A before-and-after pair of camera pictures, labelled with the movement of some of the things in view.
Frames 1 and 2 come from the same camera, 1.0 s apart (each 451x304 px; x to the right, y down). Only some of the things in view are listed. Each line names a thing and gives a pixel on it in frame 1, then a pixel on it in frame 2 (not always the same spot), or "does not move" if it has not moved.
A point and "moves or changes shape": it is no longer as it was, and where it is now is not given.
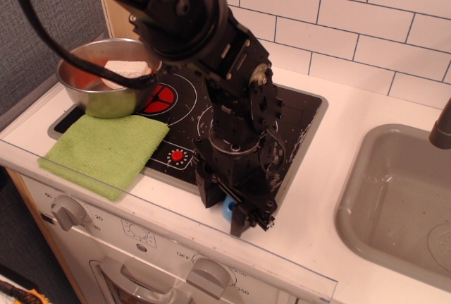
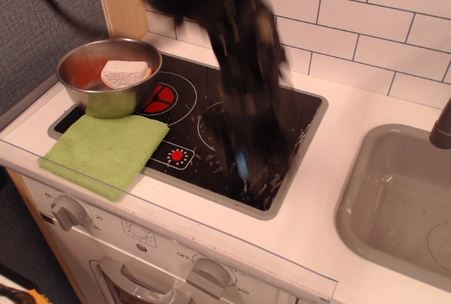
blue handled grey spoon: (227, 207) moves or changes shape
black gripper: (244, 175) -> (256, 123)
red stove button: (177, 156) does not move
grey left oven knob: (68, 211) does not move
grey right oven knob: (208, 277) does not move
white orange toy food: (131, 69) does not move
